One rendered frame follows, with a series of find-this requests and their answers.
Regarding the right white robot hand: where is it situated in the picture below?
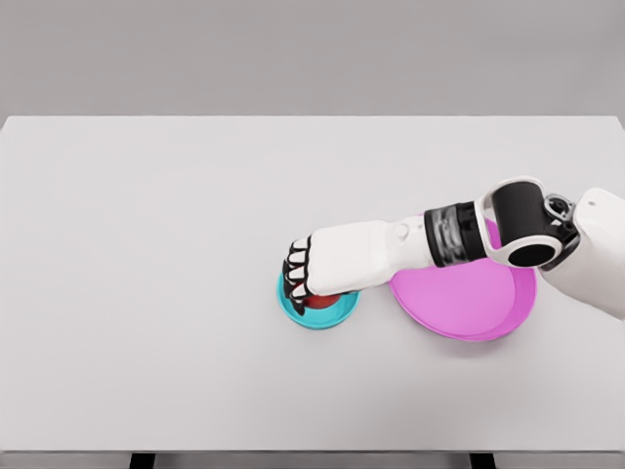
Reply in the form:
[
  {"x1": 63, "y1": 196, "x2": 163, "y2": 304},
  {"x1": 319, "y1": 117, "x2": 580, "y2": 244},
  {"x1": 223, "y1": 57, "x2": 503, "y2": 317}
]
[{"x1": 282, "y1": 220, "x2": 396, "y2": 317}]

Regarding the red apple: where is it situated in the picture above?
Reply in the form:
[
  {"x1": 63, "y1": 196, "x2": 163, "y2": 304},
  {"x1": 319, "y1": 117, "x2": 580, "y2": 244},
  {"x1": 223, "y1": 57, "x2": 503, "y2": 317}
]
[{"x1": 302, "y1": 292, "x2": 343, "y2": 311}]

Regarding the blue bowl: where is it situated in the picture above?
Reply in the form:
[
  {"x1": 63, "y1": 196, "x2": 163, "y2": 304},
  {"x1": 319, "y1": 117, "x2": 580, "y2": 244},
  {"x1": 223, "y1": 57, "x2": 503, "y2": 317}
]
[{"x1": 276, "y1": 271, "x2": 361, "y2": 331}]

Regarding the pink plate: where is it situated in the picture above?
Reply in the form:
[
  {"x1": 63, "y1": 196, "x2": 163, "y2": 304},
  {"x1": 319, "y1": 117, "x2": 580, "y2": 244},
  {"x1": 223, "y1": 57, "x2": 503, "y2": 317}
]
[{"x1": 389, "y1": 216, "x2": 539, "y2": 343}]

